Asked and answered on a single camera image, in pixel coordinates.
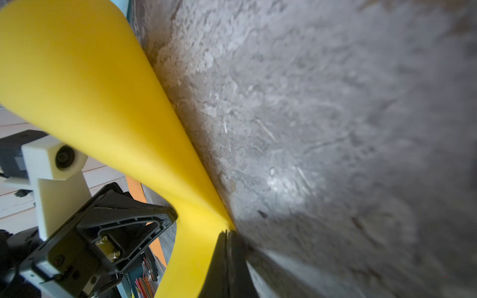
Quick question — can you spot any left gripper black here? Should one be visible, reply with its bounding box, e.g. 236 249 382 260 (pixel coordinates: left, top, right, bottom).
1 183 177 298

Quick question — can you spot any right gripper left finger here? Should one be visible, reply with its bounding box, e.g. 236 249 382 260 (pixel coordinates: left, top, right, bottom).
198 232 229 298

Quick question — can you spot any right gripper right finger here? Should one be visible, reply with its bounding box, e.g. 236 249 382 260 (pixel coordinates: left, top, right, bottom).
228 231 259 298

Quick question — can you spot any yellow paper sheet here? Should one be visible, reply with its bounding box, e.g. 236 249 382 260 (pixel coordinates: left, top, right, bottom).
1 1 234 298

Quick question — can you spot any orange paper sheet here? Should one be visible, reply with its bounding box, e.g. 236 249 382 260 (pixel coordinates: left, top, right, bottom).
125 176 168 268

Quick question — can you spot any light blue paper sheet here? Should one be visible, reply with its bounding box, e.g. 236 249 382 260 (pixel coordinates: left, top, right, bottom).
111 0 130 17

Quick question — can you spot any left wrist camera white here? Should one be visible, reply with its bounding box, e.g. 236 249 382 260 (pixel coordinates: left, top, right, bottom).
5 135 91 241

